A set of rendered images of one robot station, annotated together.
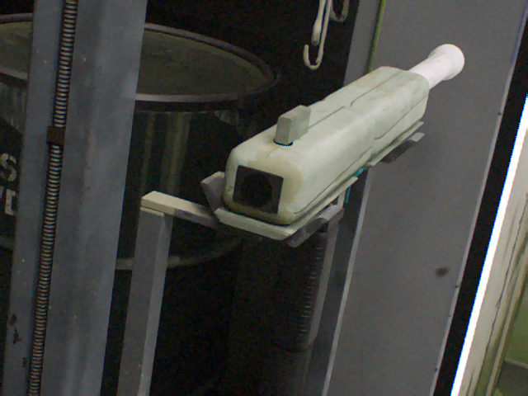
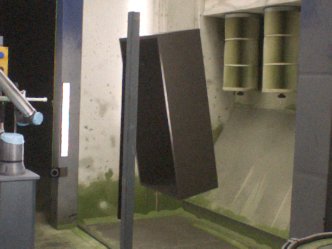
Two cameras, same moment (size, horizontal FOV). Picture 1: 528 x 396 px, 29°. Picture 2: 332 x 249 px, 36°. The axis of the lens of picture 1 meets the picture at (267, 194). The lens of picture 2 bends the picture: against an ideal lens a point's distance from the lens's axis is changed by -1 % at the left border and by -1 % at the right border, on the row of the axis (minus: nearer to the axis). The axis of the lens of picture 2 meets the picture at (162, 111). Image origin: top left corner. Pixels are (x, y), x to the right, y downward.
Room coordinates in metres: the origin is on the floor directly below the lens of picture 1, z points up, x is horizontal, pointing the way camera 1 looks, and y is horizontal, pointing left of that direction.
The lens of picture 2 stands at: (-1.68, -3.69, 1.29)
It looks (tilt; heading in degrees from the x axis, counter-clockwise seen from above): 3 degrees down; 40
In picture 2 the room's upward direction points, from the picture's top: 2 degrees clockwise
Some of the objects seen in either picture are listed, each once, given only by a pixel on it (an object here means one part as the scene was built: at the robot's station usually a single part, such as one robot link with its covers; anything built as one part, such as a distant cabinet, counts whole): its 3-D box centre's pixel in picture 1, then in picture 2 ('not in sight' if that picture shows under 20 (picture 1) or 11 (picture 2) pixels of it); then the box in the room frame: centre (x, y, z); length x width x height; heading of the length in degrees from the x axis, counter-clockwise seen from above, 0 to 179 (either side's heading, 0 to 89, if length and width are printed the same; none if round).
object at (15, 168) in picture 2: not in sight; (11, 166); (0.33, -0.66, 0.69); 0.19 x 0.19 x 0.10
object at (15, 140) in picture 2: not in sight; (11, 146); (0.33, -0.65, 0.83); 0.17 x 0.15 x 0.18; 94
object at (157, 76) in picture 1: (117, 60); not in sight; (1.82, 0.31, 0.86); 0.54 x 0.54 x 0.01
